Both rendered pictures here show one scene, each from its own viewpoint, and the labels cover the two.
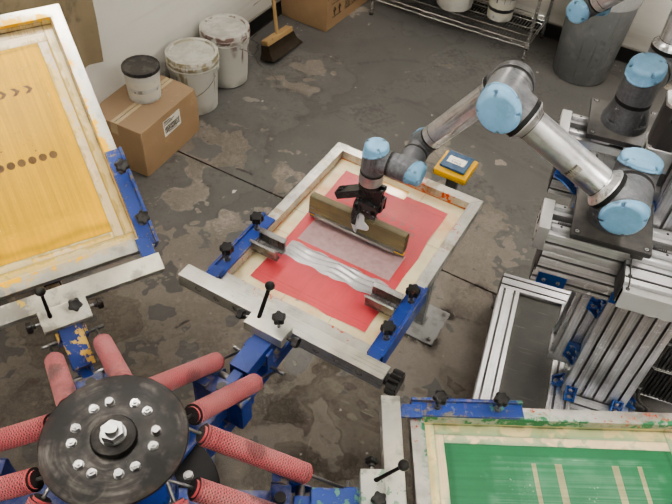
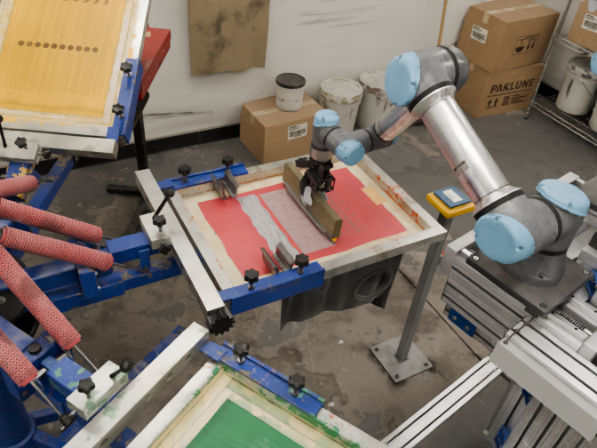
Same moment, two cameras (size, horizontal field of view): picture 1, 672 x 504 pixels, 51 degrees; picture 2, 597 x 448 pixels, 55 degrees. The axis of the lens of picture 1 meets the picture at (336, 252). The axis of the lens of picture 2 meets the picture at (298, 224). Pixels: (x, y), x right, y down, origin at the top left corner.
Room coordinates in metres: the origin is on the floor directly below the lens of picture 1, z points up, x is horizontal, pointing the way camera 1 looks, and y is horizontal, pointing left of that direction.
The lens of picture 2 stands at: (0.31, -0.84, 2.18)
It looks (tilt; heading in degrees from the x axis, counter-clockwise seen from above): 40 degrees down; 31
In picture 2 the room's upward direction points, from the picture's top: 6 degrees clockwise
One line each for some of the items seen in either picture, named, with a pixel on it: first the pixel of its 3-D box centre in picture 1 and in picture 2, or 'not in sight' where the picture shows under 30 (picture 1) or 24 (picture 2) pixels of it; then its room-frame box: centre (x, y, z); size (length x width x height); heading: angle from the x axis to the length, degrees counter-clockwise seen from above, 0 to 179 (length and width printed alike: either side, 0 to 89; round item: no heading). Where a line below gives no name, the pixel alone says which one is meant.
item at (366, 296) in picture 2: not in sight; (337, 281); (1.58, -0.25, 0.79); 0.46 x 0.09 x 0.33; 153
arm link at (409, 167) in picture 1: (407, 166); (348, 146); (1.62, -0.19, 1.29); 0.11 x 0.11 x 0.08; 68
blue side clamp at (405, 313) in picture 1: (397, 324); (275, 286); (1.28, -0.20, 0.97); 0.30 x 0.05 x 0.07; 153
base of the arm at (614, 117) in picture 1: (628, 110); not in sight; (1.98, -0.92, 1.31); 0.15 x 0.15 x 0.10
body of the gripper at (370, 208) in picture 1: (369, 197); (319, 172); (1.64, -0.09, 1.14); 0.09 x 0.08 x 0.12; 63
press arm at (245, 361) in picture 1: (257, 350); (138, 245); (1.11, 0.19, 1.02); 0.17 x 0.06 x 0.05; 153
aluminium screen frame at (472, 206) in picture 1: (355, 239); (302, 212); (1.62, -0.06, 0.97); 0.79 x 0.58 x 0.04; 153
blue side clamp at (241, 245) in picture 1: (243, 249); (207, 182); (1.53, 0.30, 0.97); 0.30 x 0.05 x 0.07; 153
